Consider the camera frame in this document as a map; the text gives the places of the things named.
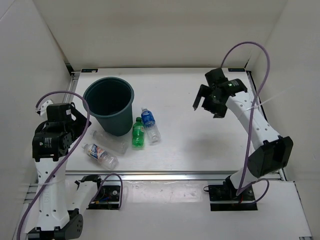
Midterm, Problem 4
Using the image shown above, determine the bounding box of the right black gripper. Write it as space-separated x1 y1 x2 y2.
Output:
192 84 228 119

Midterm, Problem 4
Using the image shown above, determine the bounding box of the dark green plastic bin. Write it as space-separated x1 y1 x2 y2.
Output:
83 77 135 137

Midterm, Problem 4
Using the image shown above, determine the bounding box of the purple cable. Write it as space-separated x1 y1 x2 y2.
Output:
220 41 272 203
16 90 91 240

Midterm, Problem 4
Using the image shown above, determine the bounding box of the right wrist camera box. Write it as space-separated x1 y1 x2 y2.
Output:
204 68 228 87

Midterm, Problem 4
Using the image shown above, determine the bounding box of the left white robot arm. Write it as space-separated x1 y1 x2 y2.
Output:
27 103 105 240

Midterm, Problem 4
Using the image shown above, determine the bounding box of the white blue label bottle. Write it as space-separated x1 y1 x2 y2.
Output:
82 143 119 170

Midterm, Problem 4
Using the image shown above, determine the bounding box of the blue label plastic bottle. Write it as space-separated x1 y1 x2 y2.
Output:
141 107 161 144

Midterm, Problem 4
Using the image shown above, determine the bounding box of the clear unlabelled plastic bottle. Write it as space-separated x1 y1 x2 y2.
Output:
90 130 129 155

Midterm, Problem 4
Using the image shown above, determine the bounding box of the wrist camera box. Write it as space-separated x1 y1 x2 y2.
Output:
204 68 228 87
46 103 72 123

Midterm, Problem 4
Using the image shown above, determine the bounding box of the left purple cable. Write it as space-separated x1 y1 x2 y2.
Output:
16 90 91 240

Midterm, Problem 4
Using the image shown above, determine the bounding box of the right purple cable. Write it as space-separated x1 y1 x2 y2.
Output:
220 41 272 203

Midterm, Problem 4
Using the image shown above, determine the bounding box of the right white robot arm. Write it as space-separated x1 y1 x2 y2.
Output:
193 77 294 200

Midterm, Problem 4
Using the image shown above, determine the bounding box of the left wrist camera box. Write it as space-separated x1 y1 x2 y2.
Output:
46 103 72 123

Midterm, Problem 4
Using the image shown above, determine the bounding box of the green plastic bottle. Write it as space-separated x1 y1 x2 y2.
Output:
132 117 145 148

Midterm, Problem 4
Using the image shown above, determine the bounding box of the aluminium table front rail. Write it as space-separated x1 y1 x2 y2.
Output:
65 170 286 181

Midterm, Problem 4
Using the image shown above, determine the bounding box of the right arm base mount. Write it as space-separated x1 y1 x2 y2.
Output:
203 185 258 212

